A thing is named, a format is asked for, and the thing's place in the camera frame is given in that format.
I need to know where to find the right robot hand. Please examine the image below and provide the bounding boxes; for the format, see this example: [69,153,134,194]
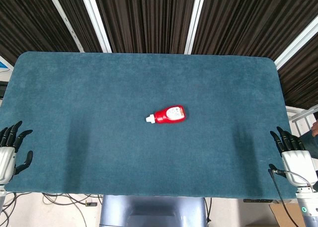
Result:
[268,126,318,187]

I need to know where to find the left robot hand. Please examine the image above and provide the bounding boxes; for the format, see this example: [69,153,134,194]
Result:
[0,120,34,185]

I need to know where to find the red bottle with white cap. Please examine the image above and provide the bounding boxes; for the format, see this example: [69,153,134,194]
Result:
[145,104,187,125]

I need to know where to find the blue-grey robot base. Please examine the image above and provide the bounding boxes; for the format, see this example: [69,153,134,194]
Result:
[99,195,207,227]

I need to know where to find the person in dark clothing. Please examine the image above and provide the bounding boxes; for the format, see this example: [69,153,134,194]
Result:
[299,121,318,159]

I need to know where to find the cardboard box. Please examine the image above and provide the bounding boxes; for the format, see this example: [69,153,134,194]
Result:
[269,202,305,227]

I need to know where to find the black power strip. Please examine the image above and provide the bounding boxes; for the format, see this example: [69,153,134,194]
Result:
[243,198,274,204]

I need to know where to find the blue and white board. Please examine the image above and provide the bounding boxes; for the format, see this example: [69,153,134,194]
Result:
[0,55,14,73]

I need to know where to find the white aluminium beam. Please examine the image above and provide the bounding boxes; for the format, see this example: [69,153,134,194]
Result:
[79,0,112,53]
[184,0,207,55]
[274,20,318,70]
[46,0,84,53]

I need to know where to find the blue carpet mat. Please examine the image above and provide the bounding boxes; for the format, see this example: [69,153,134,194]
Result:
[0,51,298,200]

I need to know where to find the black cable on right hand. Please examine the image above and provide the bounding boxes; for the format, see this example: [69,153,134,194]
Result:
[267,169,314,227]

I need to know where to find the white metal frame rack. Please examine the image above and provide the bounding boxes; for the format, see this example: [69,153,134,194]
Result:
[285,105,318,138]

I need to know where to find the tangled floor cables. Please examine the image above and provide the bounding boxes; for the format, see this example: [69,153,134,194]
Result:
[0,191,104,227]

